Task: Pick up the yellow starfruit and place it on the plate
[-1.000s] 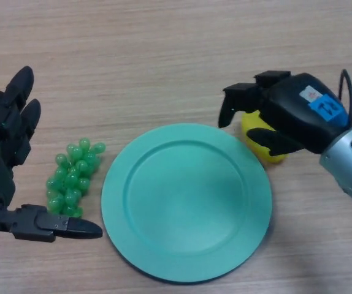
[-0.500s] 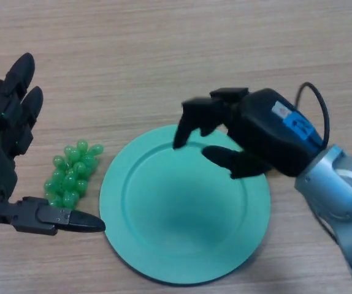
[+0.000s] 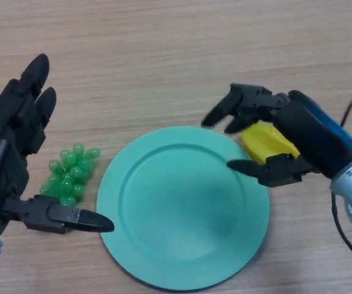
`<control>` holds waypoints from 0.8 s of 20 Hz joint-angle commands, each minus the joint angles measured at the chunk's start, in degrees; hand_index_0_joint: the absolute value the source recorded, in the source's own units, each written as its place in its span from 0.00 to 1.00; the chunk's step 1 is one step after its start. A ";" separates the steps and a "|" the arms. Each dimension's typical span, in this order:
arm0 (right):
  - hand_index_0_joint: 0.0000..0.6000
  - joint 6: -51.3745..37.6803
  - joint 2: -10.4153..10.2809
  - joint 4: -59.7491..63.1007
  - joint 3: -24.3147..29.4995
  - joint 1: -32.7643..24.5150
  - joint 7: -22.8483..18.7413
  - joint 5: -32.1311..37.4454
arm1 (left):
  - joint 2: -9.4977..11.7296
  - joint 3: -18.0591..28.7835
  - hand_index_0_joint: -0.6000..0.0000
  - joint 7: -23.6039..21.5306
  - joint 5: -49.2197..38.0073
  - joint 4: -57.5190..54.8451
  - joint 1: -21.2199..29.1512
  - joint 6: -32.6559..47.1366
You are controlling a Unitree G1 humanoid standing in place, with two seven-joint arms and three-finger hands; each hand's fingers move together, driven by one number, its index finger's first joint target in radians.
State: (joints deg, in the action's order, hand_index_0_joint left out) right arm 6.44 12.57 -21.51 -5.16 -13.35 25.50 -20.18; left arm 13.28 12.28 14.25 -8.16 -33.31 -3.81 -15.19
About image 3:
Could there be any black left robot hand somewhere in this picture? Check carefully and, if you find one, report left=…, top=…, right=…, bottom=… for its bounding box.
left=0, top=53, right=115, bottom=236

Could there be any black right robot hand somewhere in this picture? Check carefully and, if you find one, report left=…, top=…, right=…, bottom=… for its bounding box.
left=201, top=82, right=352, bottom=187

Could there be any yellow starfruit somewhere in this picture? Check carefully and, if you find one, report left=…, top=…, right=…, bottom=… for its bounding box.
left=242, top=122, right=301, bottom=165

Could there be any green round plate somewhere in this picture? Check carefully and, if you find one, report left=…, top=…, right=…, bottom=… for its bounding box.
left=96, top=125, right=270, bottom=291

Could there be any green grape bunch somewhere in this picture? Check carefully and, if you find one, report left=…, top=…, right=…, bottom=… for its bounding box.
left=39, top=143, right=102, bottom=209

